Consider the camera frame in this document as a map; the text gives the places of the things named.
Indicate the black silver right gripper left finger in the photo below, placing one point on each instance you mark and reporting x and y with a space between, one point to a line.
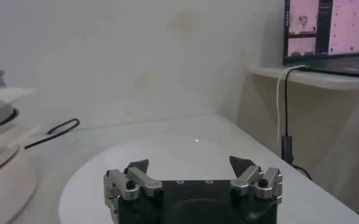
136 179

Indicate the black silver right gripper right finger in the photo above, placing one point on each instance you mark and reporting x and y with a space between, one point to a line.
252 179

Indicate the round white plate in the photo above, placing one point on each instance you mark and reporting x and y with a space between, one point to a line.
182 152

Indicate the white side table with label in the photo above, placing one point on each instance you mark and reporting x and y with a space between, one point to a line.
319 79

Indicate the white electric cooker pot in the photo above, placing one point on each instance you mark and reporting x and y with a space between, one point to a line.
5 188

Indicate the black laptop with pink screen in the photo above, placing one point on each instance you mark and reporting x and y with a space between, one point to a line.
328 27

